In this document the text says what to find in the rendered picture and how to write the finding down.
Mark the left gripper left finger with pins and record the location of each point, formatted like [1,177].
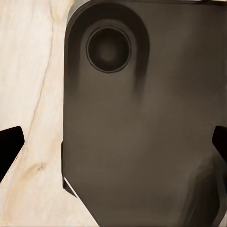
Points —
[11,142]

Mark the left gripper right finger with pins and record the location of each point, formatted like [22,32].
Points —
[219,140]

